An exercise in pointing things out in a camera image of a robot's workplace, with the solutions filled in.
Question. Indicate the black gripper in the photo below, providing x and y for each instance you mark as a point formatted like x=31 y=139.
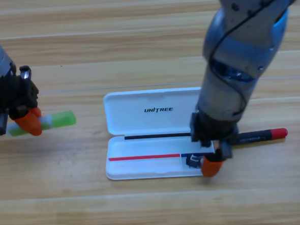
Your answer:
x=13 y=92
x=214 y=131

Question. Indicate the white Unitree pencil case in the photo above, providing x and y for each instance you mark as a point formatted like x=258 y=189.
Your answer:
x=142 y=146

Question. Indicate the black marker with red cap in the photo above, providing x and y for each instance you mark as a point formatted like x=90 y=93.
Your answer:
x=276 y=133

